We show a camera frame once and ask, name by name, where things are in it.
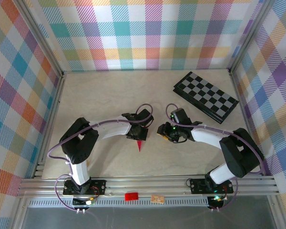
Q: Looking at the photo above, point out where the black grey folding chessboard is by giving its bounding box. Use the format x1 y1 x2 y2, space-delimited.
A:
173 71 240 125

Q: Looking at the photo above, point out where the small orange sticker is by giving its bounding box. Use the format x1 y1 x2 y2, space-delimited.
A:
150 195 165 204

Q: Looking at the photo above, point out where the red rectangular label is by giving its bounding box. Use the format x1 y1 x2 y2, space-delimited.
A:
124 192 139 202

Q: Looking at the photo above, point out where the small black circuit board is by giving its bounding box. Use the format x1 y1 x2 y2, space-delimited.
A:
207 195 226 208
72 197 96 208

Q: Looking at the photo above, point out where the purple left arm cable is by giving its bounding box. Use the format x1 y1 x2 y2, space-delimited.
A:
47 103 154 213

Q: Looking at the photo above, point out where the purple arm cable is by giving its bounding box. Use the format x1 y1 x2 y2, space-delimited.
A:
165 103 265 212
47 103 154 213

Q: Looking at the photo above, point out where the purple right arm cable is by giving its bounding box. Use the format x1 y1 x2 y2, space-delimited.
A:
165 103 265 212

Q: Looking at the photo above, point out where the aluminium mounting rail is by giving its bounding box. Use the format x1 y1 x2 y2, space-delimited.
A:
16 175 280 198

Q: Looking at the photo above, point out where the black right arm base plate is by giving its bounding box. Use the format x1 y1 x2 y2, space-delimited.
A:
189 177 234 194

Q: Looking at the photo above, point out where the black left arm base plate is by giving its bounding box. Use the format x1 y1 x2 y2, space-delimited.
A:
62 179 107 196

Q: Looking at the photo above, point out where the grey slotted cable duct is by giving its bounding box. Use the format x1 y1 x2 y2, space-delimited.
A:
28 198 210 208

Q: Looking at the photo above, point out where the aluminium side rail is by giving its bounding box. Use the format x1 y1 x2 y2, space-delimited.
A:
32 73 66 179

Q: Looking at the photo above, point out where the aluminium frame post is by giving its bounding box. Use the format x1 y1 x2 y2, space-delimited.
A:
13 0 65 77
228 0 277 74

